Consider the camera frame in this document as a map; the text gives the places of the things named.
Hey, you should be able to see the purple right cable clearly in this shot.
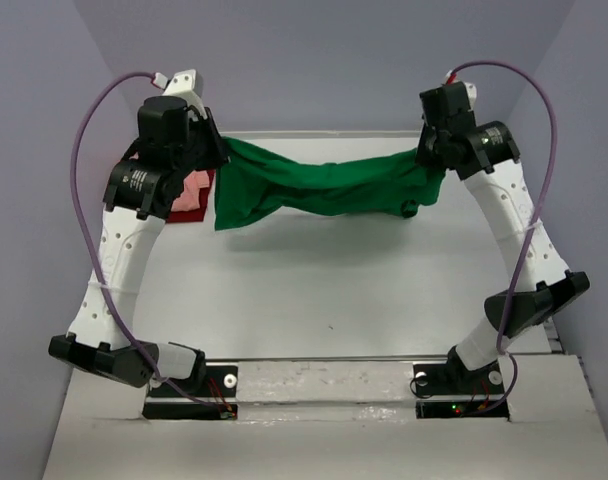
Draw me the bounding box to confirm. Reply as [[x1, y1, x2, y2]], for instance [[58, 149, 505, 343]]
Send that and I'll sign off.
[[446, 59, 559, 414]]

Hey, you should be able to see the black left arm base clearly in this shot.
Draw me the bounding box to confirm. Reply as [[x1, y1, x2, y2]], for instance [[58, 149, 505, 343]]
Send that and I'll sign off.
[[142, 362, 238, 421]]

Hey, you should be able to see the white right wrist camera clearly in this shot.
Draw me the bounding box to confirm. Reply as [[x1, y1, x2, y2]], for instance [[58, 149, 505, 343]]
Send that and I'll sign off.
[[443, 70, 478, 109]]

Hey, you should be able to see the purple cable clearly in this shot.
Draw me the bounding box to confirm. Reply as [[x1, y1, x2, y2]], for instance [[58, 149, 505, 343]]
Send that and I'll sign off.
[[446, 59, 559, 414], [71, 72, 235, 419]]

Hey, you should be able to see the pink t shirt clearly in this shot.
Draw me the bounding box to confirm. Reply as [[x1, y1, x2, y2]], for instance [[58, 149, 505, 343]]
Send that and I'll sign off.
[[171, 171, 211, 213]]

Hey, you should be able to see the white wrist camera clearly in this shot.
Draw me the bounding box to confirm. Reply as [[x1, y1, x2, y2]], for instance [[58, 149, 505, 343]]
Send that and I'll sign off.
[[443, 70, 478, 109], [151, 69, 204, 110]]

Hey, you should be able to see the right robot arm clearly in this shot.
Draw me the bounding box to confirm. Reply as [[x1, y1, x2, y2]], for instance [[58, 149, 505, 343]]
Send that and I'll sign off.
[[414, 82, 590, 397]]

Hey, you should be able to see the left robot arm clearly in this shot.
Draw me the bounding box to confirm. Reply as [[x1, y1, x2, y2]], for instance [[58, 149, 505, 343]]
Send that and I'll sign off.
[[48, 96, 228, 395]]

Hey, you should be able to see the dark red t shirt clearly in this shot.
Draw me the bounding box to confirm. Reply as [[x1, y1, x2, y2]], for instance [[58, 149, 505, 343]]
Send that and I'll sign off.
[[166, 170, 215, 223]]

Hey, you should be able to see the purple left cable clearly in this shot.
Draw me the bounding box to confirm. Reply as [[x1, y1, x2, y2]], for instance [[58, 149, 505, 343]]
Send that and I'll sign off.
[[71, 72, 235, 419]]

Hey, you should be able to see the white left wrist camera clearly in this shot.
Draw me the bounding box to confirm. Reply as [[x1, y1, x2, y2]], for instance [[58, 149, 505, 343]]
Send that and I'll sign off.
[[151, 69, 204, 110]]

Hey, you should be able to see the green t shirt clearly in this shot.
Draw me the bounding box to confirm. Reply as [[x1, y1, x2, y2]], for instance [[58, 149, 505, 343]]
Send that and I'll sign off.
[[214, 138, 446, 231]]

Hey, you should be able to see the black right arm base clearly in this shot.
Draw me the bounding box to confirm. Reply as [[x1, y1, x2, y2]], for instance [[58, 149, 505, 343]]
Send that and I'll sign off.
[[409, 362, 510, 420]]

